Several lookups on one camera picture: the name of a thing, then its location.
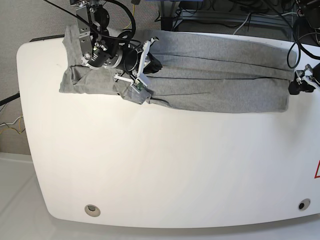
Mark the white cable on floor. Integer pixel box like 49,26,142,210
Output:
0,114,24,126

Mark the red triangle sticker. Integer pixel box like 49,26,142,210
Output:
314,161,320,179

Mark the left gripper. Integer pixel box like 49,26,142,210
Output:
288,63,320,95

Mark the black table leg base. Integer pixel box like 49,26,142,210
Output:
160,16,175,32

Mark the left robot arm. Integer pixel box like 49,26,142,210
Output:
288,0,320,96

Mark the table grommet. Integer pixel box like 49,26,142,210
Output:
298,198,311,211
84,204,101,218

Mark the left table grommet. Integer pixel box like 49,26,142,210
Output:
84,204,101,218

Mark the right table grommet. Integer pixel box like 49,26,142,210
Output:
298,198,311,211

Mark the grey T-shirt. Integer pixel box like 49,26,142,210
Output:
59,25,297,114

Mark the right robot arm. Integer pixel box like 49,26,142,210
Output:
69,0,163,85

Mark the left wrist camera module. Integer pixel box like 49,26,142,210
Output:
130,76,150,93

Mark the yellow cable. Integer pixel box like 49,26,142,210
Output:
126,3,137,29

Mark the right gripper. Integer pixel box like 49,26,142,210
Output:
114,36,163,83

